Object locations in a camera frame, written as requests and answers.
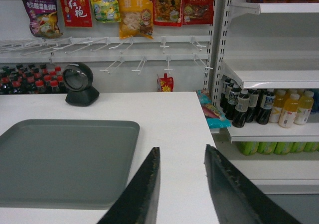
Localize red seasoning packet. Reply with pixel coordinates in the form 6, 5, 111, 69
60, 0, 93, 28

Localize small red spout pouch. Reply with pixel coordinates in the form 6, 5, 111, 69
157, 73, 174, 92

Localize white peg hook rail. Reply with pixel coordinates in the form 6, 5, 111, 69
0, 35, 211, 73

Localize yellow drink bottle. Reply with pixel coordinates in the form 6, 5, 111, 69
278, 94, 300, 128
294, 91, 314, 125

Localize green drink bottle row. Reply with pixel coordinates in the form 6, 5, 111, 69
236, 141, 319, 156

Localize yellow drink bottle front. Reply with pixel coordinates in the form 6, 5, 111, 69
278, 94, 300, 128

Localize dark soy bottle front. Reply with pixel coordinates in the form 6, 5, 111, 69
232, 89, 250, 128

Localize black barcode scanner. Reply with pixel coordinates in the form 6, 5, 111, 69
62, 62, 100, 107

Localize red dried vegetable packet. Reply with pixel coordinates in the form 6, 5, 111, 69
153, 0, 183, 27

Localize yellow drink bottle right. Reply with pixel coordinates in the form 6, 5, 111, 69
294, 91, 314, 125

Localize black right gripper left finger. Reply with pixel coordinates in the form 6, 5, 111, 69
98, 147, 160, 224

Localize grey rectangular serving tray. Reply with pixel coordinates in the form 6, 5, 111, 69
0, 119, 140, 209

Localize white side store shelf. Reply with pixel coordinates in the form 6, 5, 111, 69
210, 0, 319, 194

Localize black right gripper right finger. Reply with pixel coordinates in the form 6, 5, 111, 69
204, 144, 300, 224

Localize red capped cola bottles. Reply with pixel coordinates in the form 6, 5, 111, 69
0, 63, 68, 95

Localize purple seasoning packet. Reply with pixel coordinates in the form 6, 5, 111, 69
22, 0, 63, 39

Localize dark soy bottle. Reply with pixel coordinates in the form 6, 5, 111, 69
232, 89, 250, 128
256, 89, 276, 124

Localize green yellow snack packet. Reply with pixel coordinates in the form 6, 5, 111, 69
90, 0, 121, 23

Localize blue snack packet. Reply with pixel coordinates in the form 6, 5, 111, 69
196, 90, 231, 129

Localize red chilli packet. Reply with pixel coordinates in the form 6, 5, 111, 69
182, 0, 214, 25

